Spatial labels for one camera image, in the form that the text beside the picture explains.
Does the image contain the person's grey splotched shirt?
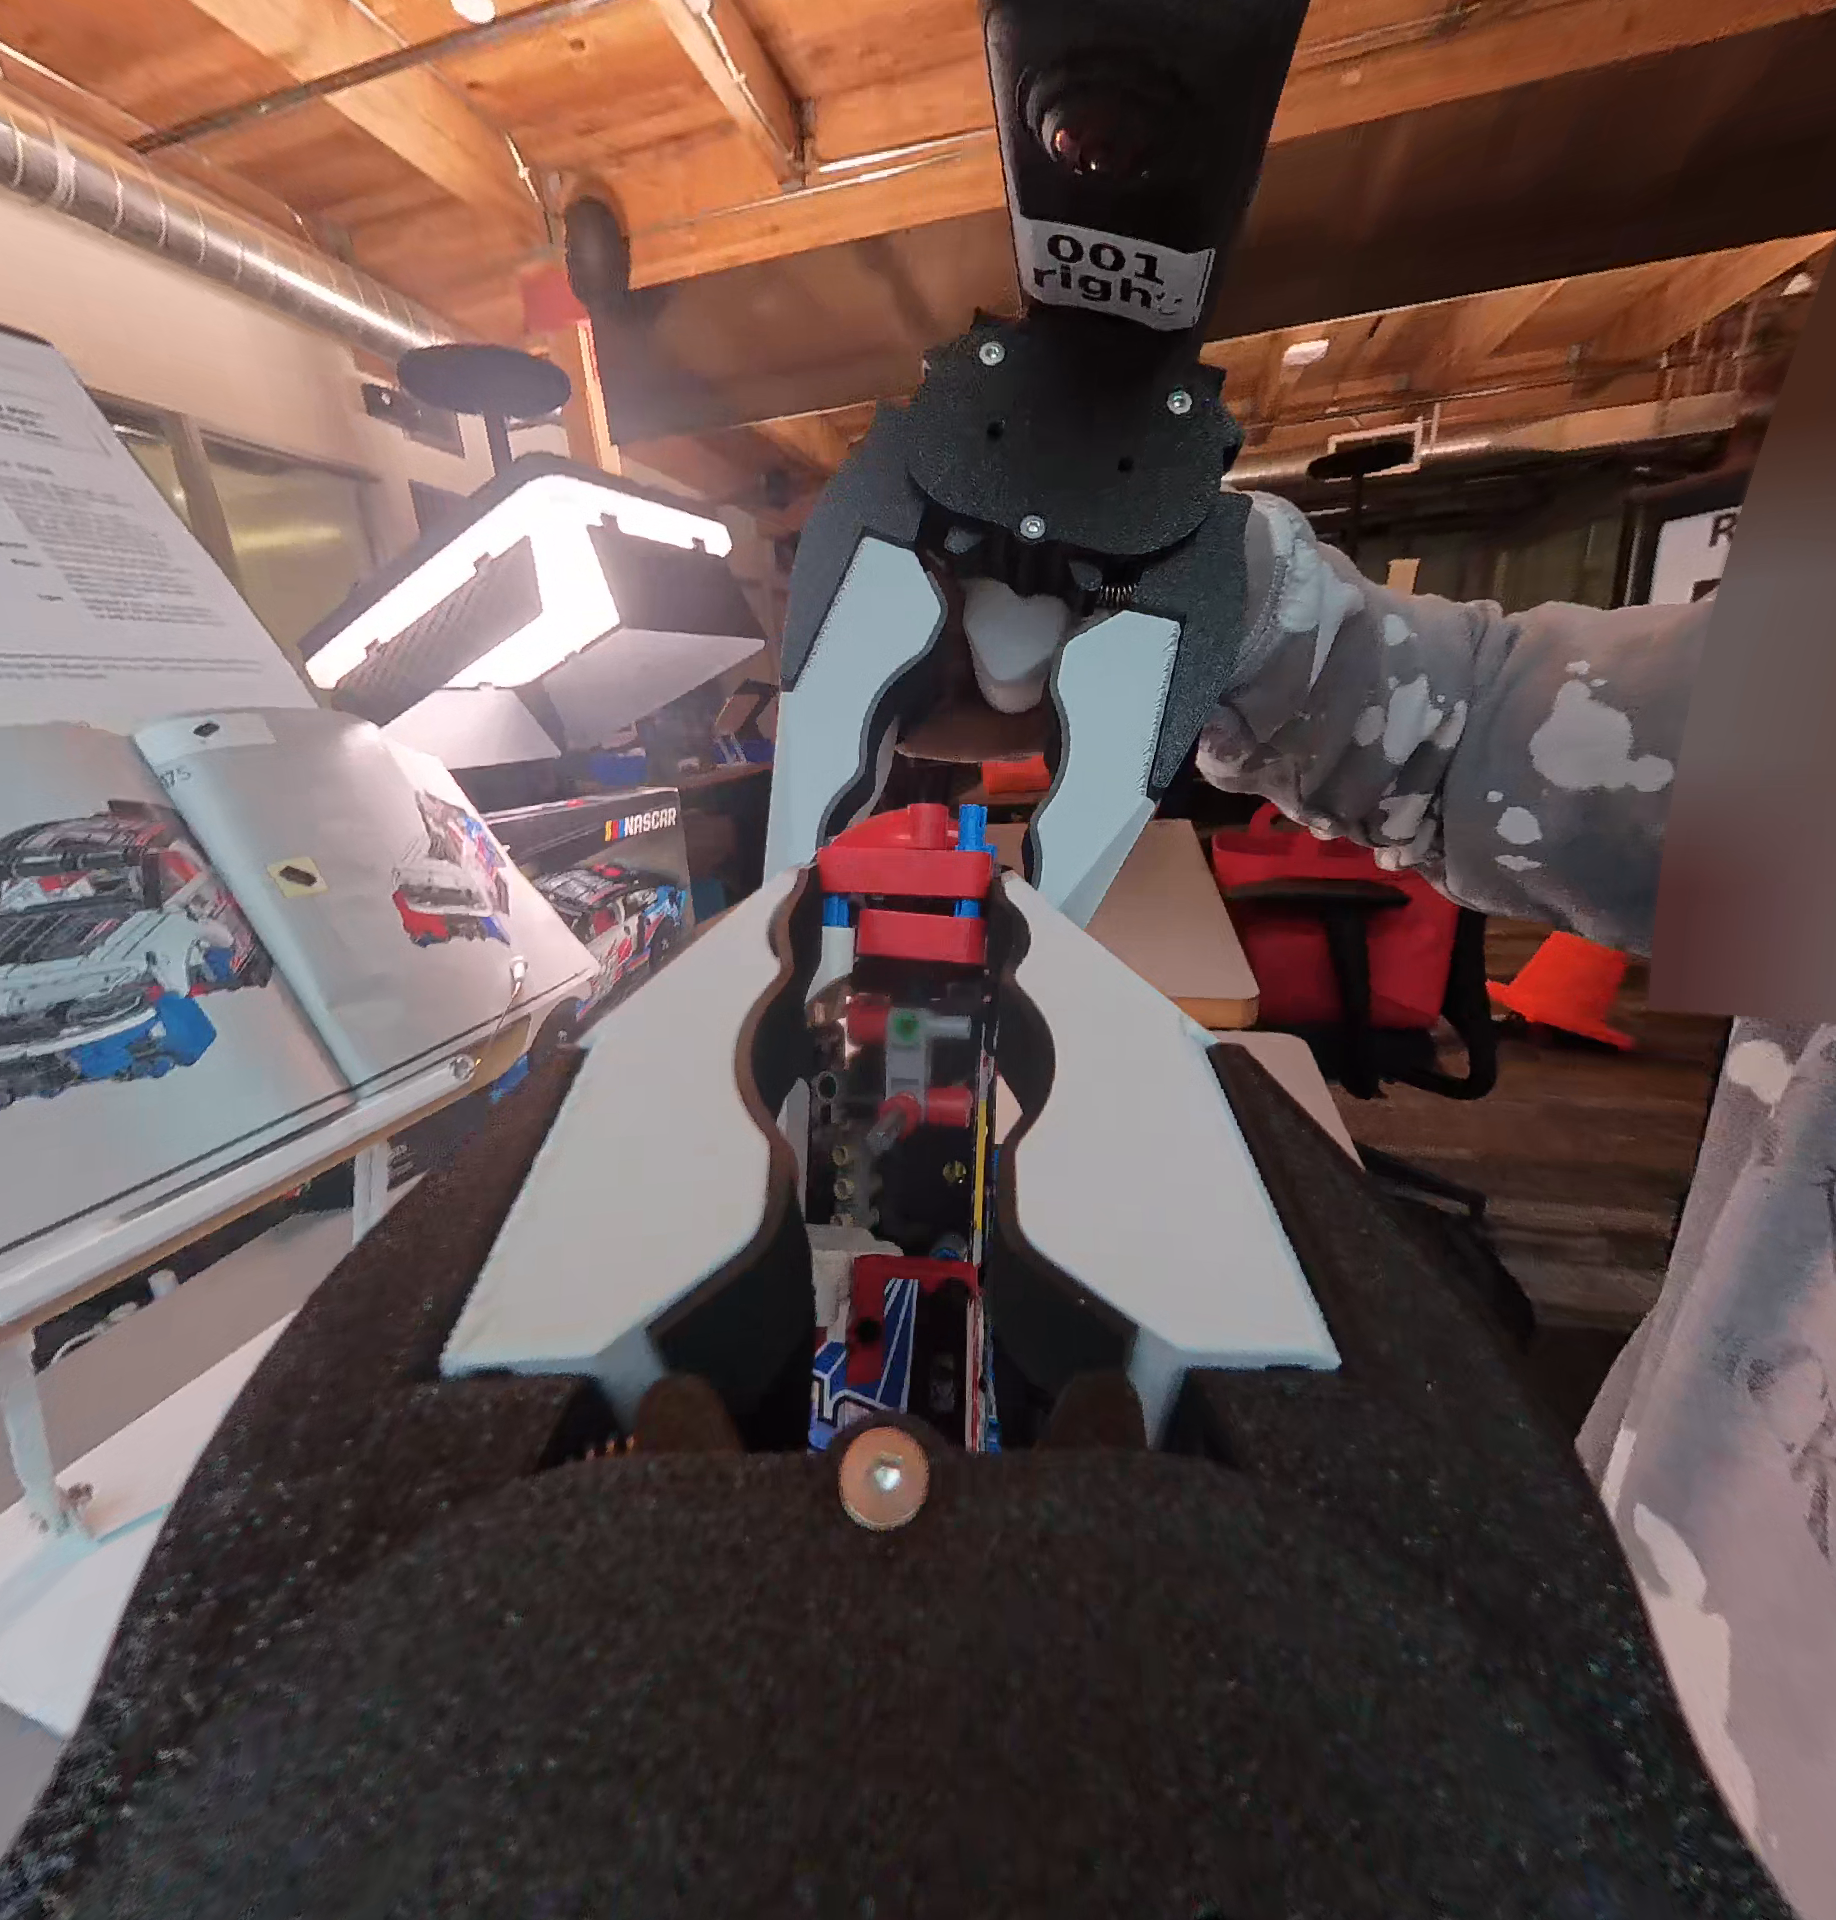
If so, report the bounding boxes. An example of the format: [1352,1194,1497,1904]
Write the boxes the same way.
[1578,1019,1836,1920]

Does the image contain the toy brick race car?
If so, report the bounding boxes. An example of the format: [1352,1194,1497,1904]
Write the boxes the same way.
[797,801,1009,1457]

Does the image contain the bright studio light panel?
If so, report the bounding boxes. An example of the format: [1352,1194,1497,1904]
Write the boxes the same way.
[299,457,769,770]

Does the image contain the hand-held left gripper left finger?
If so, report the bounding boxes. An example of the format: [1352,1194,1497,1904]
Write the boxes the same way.
[440,874,807,1427]

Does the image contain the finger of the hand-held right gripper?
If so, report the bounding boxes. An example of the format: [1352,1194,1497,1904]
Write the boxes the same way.
[767,531,953,902]
[1023,616,1185,929]

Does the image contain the light wooden table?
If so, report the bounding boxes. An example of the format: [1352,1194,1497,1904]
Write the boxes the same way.
[1029,817,1261,1032]

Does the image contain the white book stand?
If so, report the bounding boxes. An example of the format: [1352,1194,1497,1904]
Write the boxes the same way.
[0,960,603,1733]

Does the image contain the toy car instruction booklet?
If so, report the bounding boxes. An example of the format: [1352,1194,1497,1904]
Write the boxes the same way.
[0,709,600,1247]

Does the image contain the white wall sign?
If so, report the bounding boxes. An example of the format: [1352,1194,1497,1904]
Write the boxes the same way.
[1649,508,1761,605]

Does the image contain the silver ventilation duct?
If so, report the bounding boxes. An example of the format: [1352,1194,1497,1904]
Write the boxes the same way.
[0,67,468,363]

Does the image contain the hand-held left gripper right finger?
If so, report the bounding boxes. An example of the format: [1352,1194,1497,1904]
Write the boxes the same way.
[990,874,1343,1444]

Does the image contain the black toy car box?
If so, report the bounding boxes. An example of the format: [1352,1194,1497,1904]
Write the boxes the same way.
[362,784,694,1202]

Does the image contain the person's right forearm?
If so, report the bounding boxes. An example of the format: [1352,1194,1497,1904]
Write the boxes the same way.
[1194,495,1716,917]

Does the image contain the black round lamp head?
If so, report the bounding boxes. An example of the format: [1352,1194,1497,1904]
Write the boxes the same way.
[396,344,573,469]

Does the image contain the white printed sheet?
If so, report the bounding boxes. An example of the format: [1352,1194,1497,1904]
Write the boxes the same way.
[0,315,318,738]

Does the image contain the red backpack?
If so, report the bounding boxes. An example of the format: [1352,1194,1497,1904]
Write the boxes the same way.
[1210,801,1497,1098]

